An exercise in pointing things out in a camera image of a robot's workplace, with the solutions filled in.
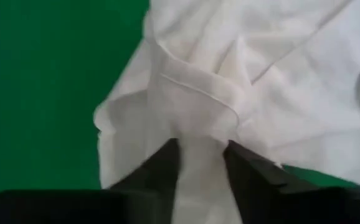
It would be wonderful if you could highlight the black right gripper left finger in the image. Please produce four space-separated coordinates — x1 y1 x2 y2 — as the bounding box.
0 138 181 224

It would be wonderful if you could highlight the green table mat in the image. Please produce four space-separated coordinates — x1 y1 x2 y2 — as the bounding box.
0 0 358 200

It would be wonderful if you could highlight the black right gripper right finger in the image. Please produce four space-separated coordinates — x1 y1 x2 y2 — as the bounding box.
223 139 360 224

